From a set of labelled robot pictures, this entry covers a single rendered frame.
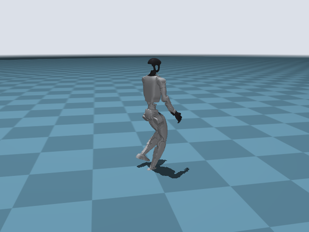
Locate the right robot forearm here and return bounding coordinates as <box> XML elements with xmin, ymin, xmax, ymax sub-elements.
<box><xmin>165</xmin><ymin>95</ymin><xmax>176</xmax><ymax>114</ymax></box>

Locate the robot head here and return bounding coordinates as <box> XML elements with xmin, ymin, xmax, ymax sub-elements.
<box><xmin>148</xmin><ymin>58</ymin><xmax>161</xmax><ymax>76</ymax></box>

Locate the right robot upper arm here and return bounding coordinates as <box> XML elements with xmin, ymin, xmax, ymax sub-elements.
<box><xmin>156</xmin><ymin>77</ymin><xmax>167</xmax><ymax>102</ymax></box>

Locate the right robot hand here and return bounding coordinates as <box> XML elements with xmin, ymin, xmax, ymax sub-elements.
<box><xmin>171</xmin><ymin>111</ymin><xmax>182</xmax><ymax>123</ymax></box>

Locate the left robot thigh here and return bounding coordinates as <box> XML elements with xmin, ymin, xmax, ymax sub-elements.
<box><xmin>142</xmin><ymin>113</ymin><xmax>160</xmax><ymax>140</ymax></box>

